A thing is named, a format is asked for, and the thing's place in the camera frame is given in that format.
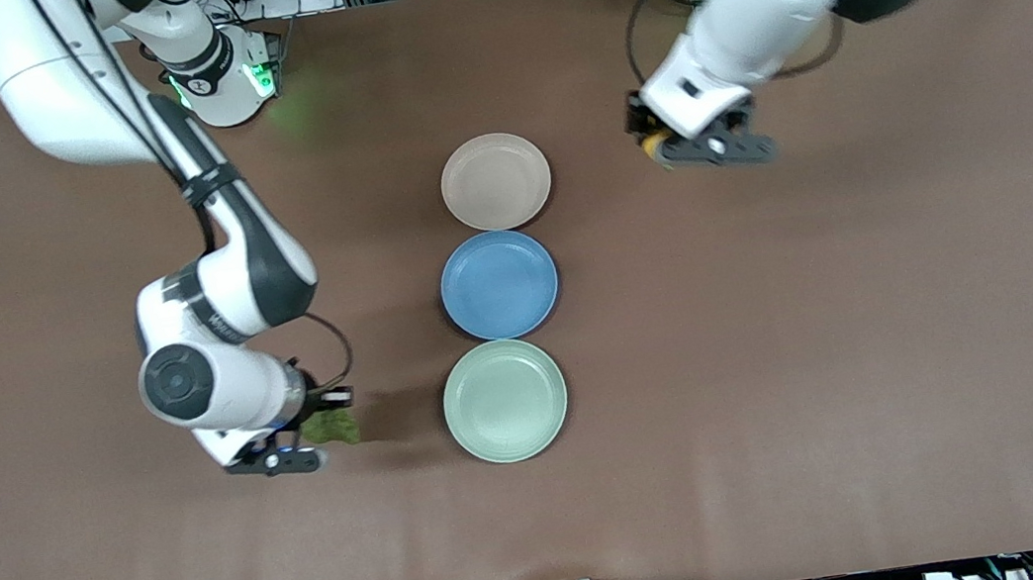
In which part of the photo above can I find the green lettuce leaf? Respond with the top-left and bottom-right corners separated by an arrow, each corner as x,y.
297,406 -> 364,452

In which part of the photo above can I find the beige round plate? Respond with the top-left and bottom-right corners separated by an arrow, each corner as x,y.
434,126 -> 559,240

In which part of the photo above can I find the pale green round plate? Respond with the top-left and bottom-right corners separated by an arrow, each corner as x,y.
435,332 -> 576,471

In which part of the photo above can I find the blue round plate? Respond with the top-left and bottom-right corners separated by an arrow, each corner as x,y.
433,223 -> 567,349

